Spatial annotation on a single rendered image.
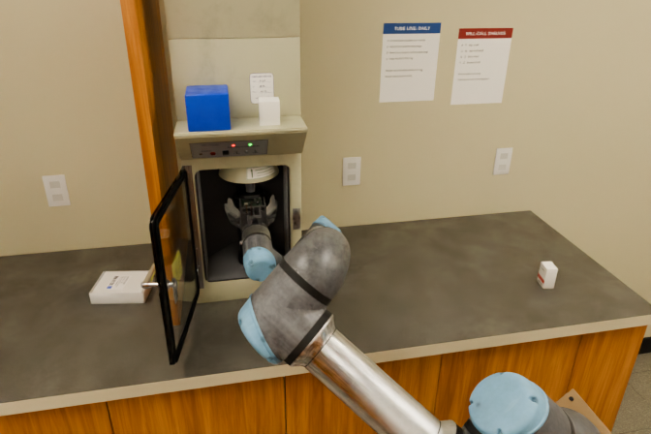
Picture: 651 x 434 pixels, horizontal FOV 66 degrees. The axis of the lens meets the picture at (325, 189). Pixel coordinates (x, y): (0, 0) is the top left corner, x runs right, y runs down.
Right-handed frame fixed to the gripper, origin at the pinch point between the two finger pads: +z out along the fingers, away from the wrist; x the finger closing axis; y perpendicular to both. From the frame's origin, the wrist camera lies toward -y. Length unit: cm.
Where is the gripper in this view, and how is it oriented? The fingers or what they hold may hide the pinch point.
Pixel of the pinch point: (250, 203)
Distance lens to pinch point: 152.8
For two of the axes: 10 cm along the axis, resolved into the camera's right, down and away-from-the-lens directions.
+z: -2.0, -4.8, 8.6
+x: -9.8, 0.7, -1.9
